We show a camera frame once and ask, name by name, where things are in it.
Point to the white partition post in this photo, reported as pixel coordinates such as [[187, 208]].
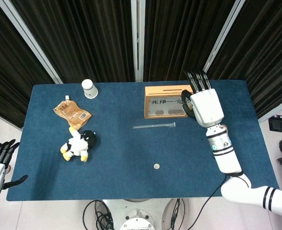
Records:
[[138, 36], [224, 31], [28, 36]]

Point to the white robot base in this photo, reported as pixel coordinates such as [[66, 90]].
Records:
[[138, 215]]

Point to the silver coin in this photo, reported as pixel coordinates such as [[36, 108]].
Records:
[[156, 166]]

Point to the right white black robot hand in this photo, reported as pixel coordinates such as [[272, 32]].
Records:
[[206, 107]]

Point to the black white plush toy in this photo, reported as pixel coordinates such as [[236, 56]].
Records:
[[79, 145]]

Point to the black equipment box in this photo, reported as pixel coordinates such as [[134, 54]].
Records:
[[279, 124]]

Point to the white shoe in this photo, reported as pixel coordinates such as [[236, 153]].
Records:
[[9, 168]]

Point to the white frame bar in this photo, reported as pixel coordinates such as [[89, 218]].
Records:
[[274, 109]]

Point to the white paper cup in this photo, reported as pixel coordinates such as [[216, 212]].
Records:
[[89, 89]]

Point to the blue table cloth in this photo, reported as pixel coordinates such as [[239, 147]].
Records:
[[131, 148]]

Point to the wooden frame money box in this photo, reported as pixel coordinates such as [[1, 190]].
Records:
[[155, 92]]

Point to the dark curtain panel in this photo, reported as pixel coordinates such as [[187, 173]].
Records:
[[2, 72], [270, 48], [83, 36], [179, 36]]

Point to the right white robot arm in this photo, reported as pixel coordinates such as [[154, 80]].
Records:
[[227, 158]]

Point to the plastic wrapped straw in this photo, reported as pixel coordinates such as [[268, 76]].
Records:
[[152, 125]]

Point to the orange spout pouch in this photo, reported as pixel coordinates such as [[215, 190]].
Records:
[[71, 113]]

